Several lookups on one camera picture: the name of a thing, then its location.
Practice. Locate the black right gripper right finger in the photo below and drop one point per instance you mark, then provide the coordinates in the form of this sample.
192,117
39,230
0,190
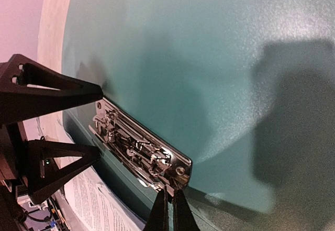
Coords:
183,219

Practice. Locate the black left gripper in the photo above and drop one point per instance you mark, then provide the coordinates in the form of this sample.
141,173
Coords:
28,90

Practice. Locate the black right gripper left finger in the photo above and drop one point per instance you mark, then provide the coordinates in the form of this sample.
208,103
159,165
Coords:
159,216

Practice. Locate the green file folder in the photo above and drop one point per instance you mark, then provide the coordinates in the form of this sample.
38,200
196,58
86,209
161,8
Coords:
245,88

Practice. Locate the metal folder clip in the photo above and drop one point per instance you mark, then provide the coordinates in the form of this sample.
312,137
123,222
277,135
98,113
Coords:
153,161

